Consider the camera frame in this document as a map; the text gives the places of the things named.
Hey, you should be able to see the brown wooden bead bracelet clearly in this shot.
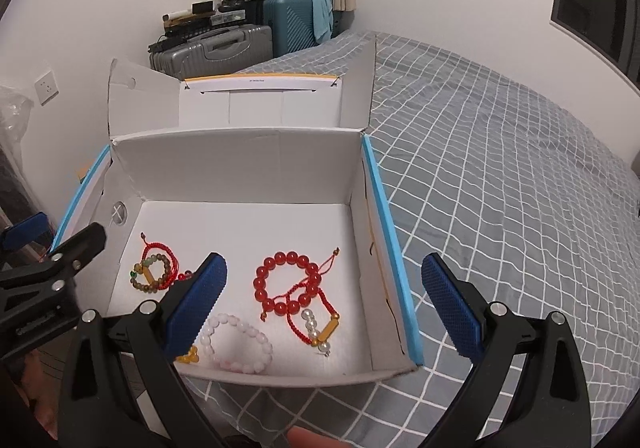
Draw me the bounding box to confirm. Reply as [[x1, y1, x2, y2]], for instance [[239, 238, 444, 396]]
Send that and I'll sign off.
[[129, 252, 174, 295]]

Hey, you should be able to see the small red cord bracelet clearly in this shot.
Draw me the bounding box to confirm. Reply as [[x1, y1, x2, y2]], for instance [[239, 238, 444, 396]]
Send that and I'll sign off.
[[139, 230, 194, 284]]

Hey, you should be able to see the pink bead bracelet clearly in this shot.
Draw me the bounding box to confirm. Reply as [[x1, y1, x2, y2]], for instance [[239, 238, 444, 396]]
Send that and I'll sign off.
[[199, 311, 275, 376]]

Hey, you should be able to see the red bead bracelet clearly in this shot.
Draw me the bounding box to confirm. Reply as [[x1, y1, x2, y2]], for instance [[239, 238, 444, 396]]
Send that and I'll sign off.
[[252, 251, 322, 316]]

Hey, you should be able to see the white pearl earring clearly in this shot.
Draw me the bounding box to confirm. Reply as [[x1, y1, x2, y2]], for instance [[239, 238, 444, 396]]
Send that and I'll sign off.
[[300, 309, 331, 357]]

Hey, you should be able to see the red cord bracelet gold plate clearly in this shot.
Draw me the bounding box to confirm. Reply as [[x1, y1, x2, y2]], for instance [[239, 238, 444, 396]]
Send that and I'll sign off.
[[259, 247, 343, 352]]

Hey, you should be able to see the white cardboard box blue outside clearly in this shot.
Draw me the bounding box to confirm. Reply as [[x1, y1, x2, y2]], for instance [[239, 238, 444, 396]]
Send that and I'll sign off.
[[56, 37, 424, 387]]

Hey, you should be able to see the person's left hand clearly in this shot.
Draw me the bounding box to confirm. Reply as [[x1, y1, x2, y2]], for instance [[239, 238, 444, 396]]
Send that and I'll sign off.
[[10, 350, 58, 439]]

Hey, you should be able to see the person's right hand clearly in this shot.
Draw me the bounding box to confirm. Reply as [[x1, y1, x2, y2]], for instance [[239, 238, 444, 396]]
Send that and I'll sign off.
[[286, 426, 349, 448]]

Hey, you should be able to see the yellow amber bead item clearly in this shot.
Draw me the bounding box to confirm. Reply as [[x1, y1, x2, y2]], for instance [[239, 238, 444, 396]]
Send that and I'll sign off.
[[175, 345, 200, 364]]

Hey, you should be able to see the grey white checked bedsheet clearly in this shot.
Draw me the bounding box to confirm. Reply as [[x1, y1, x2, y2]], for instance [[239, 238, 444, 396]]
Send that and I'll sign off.
[[189, 34, 639, 447]]

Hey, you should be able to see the dark clutter on suitcases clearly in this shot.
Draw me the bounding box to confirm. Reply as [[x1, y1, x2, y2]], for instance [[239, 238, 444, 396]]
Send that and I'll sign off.
[[148, 0, 259, 54]]

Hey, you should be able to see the grey hard suitcase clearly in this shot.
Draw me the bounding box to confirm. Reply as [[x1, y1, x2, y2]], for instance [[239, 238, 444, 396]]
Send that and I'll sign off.
[[150, 25, 273, 80]]

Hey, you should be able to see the teal suitcase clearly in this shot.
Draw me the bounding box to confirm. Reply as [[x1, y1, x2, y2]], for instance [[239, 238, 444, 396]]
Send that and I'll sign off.
[[262, 0, 319, 57]]

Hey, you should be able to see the teal cloth on suitcase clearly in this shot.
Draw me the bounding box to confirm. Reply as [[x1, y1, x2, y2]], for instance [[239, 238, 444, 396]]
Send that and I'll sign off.
[[311, 0, 333, 44]]

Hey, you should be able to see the white wall socket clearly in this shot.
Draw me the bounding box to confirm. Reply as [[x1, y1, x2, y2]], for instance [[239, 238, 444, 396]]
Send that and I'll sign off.
[[34, 70, 60, 106]]

